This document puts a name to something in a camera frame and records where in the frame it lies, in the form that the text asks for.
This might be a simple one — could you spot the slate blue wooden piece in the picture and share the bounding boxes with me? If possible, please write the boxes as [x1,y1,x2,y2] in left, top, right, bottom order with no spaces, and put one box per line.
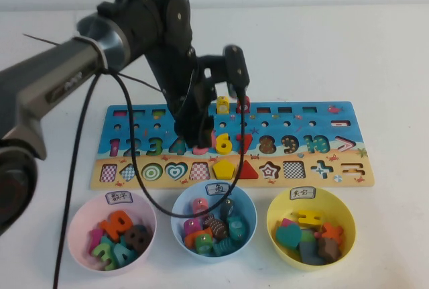
[299,240,326,265]

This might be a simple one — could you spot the dark blue wooden fish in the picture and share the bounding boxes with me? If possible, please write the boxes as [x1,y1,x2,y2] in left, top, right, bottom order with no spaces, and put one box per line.
[220,199,236,219]

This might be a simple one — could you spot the magenta wooden fish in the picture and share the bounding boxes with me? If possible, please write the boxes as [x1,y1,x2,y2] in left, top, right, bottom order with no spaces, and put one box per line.
[183,219,202,236]

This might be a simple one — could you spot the red wooden triangle piece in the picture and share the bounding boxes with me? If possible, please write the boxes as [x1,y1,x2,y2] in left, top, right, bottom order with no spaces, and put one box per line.
[238,160,259,180]

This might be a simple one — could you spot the teal wooden heart piece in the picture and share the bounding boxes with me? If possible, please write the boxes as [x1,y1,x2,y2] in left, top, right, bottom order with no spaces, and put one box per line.
[275,223,302,251]

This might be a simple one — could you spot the teal scaly wooden fish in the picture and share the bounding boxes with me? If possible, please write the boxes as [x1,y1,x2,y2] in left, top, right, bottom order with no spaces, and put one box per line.
[213,237,238,256]

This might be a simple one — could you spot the orange wooden plus sign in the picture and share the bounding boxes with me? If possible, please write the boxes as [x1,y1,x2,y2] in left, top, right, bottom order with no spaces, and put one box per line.
[321,222,345,245]

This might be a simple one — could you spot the brown wooden shape piece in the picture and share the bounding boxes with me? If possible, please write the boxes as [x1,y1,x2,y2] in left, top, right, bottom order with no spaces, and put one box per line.
[317,237,341,263]

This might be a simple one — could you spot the brown scaly wooden fish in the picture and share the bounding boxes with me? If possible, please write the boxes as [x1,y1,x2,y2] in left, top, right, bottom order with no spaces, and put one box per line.
[202,214,229,239]

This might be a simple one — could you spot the black camera cable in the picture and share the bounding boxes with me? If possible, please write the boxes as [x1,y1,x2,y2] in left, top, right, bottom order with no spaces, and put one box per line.
[109,69,251,219]

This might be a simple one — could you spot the yellow plastic bowl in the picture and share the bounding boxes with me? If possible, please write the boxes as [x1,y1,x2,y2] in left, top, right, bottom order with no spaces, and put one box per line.
[266,186,357,272]

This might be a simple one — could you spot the orange wooden number ten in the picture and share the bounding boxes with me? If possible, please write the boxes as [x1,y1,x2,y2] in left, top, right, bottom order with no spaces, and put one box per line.
[100,211,132,241]

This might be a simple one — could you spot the teal wooden fish with number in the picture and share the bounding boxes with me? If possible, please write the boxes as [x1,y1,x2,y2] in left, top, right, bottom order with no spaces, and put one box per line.
[227,215,245,240]

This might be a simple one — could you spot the paper label on blue bowl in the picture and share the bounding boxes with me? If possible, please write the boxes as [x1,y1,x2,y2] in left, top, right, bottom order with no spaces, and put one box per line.
[204,181,231,196]

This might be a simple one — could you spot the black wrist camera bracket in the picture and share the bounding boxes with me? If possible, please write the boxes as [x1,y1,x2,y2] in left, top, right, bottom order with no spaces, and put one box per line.
[196,53,232,86]

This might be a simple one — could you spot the red wooden fish seven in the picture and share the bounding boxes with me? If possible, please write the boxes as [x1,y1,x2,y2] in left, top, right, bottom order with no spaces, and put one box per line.
[236,95,251,114]

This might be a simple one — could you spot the coral wooden fish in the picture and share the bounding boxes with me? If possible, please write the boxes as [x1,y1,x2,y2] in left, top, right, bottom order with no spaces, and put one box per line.
[190,197,209,217]

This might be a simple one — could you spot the brown wooden number eight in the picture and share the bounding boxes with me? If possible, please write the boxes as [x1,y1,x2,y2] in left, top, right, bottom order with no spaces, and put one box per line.
[125,224,151,249]

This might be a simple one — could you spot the teal wooden number four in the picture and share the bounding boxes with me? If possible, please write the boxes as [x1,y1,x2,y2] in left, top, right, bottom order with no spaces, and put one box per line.
[112,241,135,268]

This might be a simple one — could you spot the yellow wooden pentagon piece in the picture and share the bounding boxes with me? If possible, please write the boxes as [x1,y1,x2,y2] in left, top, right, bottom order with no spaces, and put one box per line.
[212,160,238,181]

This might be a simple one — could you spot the yellow wooden equals sign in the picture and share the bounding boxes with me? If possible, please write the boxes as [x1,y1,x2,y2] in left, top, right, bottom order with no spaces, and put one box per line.
[296,210,324,229]

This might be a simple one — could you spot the pink wooden number piece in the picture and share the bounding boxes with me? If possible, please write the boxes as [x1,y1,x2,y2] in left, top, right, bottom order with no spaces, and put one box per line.
[88,228,104,255]

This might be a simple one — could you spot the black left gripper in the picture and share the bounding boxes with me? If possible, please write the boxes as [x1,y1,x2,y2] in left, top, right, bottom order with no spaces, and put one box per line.
[150,56,217,150]

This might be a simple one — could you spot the red wooden number seven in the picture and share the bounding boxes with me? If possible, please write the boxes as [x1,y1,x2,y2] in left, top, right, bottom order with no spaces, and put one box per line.
[236,133,254,155]

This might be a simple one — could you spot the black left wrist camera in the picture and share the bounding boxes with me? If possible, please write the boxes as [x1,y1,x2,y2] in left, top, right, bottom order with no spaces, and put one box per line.
[223,45,251,97]

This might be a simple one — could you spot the black hanging cable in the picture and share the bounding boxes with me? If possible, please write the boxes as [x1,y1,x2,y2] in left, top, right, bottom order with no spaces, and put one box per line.
[52,71,108,289]

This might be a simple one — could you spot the colourful wooden puzzle board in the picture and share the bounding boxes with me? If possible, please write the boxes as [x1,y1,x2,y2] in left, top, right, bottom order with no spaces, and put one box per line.
[89,101,375,191]

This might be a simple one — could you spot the green wooden number three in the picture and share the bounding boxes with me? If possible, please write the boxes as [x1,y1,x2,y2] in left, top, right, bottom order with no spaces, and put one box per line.
[92,243,117,270]

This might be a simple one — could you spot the blue plastic bowl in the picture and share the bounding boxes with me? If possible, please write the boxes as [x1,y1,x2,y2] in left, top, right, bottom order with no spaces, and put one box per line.
[170,180,258,265]

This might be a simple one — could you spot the yellow wooden number six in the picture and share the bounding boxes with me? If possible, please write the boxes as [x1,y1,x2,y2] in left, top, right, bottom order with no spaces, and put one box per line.
[214,133,233,156]

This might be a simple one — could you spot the paper label on yellow bowl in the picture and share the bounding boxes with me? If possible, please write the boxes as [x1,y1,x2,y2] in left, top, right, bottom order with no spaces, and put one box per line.
[288,186,317,200]

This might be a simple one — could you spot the green wooden fish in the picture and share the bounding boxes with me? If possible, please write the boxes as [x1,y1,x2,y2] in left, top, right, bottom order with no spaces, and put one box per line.
[195,235,215,255]

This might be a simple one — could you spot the paper label on pink bowl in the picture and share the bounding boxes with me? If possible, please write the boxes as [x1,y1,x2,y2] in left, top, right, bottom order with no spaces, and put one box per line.
[105,190,133,205]

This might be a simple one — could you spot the orange wooden fish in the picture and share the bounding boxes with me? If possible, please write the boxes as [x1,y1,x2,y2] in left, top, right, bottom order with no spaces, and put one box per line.
[184,230,212,249]

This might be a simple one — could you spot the pink plastic bowl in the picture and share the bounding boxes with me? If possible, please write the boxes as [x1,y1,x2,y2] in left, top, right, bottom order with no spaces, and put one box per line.
[66,190,158,276]

